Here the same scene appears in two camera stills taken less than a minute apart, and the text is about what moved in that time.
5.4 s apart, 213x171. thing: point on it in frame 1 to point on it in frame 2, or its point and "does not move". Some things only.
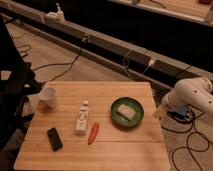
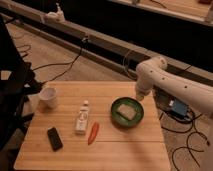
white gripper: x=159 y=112 to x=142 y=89
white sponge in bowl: x=126 y=111 does not move
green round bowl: x=127 y=112 does not move
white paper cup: x=47 y=97 does not move
